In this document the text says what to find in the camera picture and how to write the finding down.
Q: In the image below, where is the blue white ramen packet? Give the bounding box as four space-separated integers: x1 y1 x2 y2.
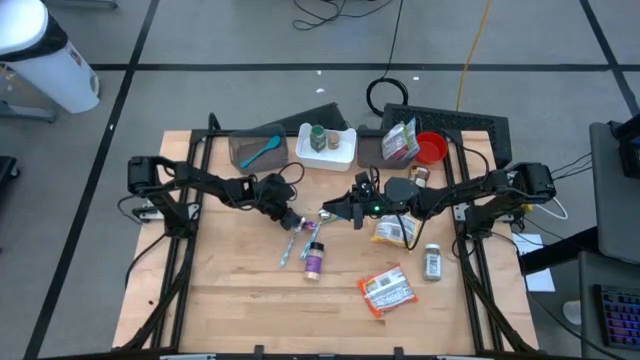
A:
405 129 422 161

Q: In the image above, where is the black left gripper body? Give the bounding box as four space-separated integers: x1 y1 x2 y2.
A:
249 172 296 220

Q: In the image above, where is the white paper sheet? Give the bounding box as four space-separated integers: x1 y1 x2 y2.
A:
512 232 556 294

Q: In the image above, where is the purple label spice jar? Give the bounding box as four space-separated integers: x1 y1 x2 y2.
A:
304 241 326 282

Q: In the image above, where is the white cable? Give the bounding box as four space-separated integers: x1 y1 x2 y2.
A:
537 202 570 221

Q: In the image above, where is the white plastic bin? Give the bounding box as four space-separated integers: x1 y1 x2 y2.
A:
294 123 358 173

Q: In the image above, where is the grey translucent plastic bin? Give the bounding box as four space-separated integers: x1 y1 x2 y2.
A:
355 124 414 170
228 123 290 176

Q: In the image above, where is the purple bowl metal spoon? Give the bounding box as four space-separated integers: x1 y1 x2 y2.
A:
279 219 319 269

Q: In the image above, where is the white trash can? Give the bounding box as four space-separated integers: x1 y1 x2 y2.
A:
0 0 101 115

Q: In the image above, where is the dark grey desk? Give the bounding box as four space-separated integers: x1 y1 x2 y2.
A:
578 249 640 360

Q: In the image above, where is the grey label spice jar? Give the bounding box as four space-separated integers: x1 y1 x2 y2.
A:
423 243 443 283

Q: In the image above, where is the coiled black floor cable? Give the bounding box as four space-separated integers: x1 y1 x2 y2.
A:
363 0 409 120

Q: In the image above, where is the brown spice jar white label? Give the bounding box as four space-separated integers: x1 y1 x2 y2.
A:
409 165 431 189

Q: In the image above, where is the black desk beam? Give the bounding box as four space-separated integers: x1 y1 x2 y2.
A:
518 225 599 276

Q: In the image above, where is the teal silicone spoon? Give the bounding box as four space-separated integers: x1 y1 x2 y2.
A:
238 134 282 170

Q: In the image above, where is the yellow ramen packet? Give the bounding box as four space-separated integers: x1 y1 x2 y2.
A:
370 212 420 252

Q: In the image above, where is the green spice jar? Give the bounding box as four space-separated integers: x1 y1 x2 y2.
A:
308 124 328 154

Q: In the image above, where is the orange ramen packet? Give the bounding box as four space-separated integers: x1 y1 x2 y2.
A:
357 263 420 320

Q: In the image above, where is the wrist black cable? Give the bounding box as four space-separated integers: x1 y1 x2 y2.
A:
397 209 429 252
276 161 306 201

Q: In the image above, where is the black desktop device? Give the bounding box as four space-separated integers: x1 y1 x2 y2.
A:
607 113 640 180

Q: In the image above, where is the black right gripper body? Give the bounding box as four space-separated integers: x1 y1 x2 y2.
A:
352 171 389 230

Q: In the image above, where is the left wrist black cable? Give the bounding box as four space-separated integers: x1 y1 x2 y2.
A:
276 161 306 201

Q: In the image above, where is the grey table foot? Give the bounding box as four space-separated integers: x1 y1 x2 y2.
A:
42 0 120 10
0 99 55 124

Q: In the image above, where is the tangled black floor cable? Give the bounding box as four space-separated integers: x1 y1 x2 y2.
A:
292 0 396 31

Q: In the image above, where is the yellow floor cable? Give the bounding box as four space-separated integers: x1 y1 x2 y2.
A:
455 0 494 112

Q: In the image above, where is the silver spoon pale blue handle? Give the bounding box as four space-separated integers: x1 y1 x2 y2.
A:
299 208 335 261

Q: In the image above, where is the backlit black keyboard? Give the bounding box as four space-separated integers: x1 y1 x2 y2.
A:
593 283 640 351

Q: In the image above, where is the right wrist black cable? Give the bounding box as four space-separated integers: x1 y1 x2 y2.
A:
397 209 429 252

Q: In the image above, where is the green red ramen packet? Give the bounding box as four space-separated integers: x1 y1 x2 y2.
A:
381 118 416 161

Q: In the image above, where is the black aluminium table frame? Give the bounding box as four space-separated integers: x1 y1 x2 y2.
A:
119 112 539 360

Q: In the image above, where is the white computer mouse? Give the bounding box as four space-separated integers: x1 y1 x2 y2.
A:
562 299 584 326

